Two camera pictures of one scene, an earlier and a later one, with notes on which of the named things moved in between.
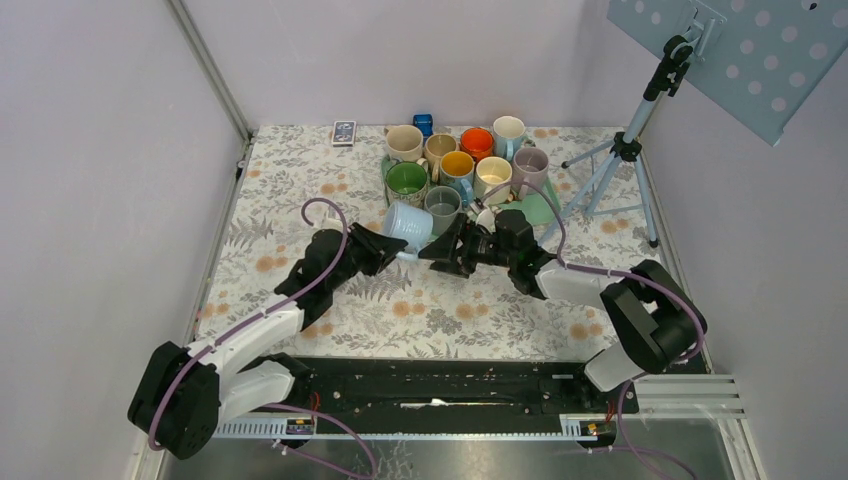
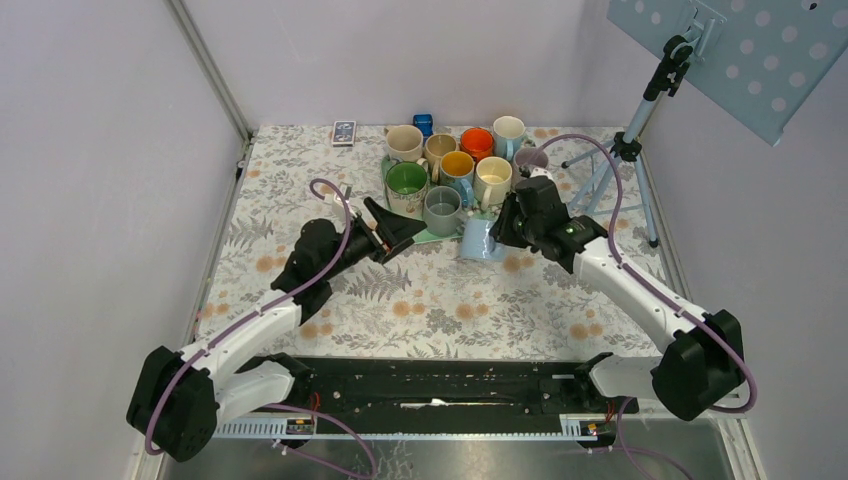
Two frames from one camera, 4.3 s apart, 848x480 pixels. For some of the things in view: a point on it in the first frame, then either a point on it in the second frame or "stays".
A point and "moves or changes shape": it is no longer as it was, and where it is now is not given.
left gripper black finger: x=374 y=250 -> x=397 y=231
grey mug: x=445 y=203 stays
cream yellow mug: x=490 y=174 stays
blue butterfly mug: x=457 y=169 stays
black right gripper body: x=484 y=250 -> x=514 y=229
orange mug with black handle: x=477 y=141 stays
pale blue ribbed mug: x=410 y=223 moves or changes shape
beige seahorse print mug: x=405 y=142 stays
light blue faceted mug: x=507 y=135 stays
